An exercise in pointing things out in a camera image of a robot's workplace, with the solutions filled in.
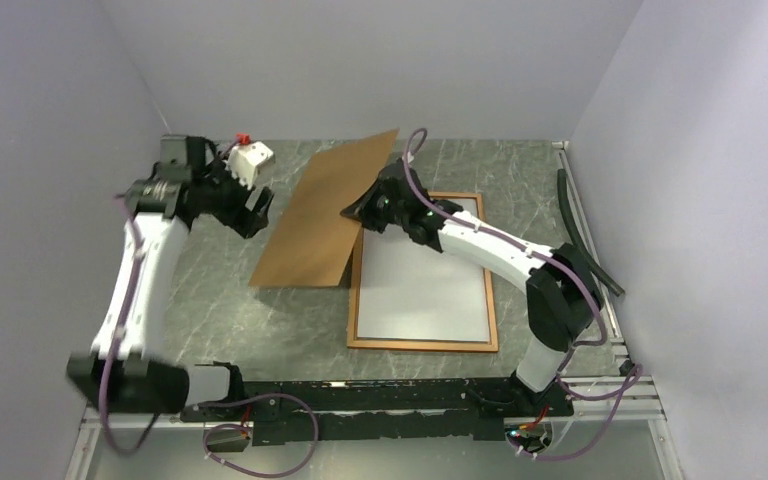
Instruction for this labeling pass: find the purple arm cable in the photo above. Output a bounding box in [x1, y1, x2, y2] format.
[401, 127, 644, 463]
[95, 195, 320, 479]

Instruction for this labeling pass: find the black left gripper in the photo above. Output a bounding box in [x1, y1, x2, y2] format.
[194, 152, 275, 239]

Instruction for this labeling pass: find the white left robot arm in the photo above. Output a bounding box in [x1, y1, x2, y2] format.
[66, 135, 275, 414]

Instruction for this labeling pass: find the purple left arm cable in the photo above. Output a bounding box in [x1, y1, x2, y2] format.
[95, 195, 320, 479]

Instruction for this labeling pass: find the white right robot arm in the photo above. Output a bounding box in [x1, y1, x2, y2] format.
[340, 160, 603, 415]

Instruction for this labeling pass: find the sunset landscape photo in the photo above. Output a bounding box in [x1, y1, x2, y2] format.
[355, 196, 491, 344]

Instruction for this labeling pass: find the black foam hose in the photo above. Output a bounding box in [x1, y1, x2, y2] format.
[556, 168, 626, 297]

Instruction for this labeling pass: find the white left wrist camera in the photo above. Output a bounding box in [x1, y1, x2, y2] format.
[224, 134, 275, 190]

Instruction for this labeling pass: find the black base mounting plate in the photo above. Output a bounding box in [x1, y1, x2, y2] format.
[179, 377, 574, 446]

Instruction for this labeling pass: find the aluminium rail frame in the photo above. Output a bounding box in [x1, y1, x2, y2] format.
[66, 136, 646, 461]

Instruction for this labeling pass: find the brown cardboard backing board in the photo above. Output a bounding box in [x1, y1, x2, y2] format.
[249, 129, 399, 288]

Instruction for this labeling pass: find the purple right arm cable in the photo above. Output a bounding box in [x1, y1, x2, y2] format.
[401, 127, 644, 463]

